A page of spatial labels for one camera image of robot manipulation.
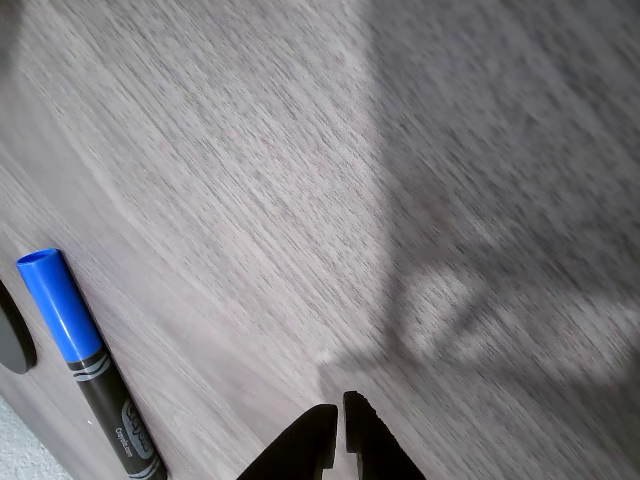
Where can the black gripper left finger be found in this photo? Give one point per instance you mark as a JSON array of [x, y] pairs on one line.
[[305, 445]]

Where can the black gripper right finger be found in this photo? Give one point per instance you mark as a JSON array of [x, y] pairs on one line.
[[372, 440]]

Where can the blue capped black marker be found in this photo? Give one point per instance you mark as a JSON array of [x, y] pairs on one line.
[[60, 305]]

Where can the black round stand base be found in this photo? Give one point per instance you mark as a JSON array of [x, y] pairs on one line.
[[12, 335]]

